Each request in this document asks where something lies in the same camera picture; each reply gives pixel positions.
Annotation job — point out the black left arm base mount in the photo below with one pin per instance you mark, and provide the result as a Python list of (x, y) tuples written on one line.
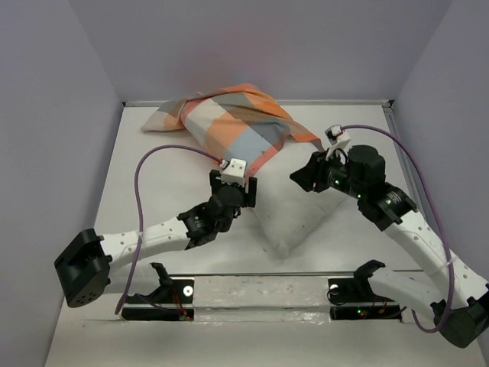
[(170, 301)]

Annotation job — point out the white pillow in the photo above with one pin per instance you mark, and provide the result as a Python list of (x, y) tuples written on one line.
[(287, 213)]

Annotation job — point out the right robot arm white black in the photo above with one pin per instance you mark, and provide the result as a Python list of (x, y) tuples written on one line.
[(457, 302)]

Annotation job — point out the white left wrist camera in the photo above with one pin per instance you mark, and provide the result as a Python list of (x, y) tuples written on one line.
[(234, 172)]

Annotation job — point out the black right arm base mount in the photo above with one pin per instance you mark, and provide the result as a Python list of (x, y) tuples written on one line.
[(352, 299)]

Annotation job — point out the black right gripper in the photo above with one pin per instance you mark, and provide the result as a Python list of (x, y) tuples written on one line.
[(315, 171)]

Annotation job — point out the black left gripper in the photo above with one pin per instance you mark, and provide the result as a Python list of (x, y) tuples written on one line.
[(247, 199)]

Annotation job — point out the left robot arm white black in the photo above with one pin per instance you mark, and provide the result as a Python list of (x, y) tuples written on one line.
[(86, 267)]

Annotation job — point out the multicolour patchwork pillowcase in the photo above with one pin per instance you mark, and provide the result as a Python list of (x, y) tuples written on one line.
[(233, 122)]

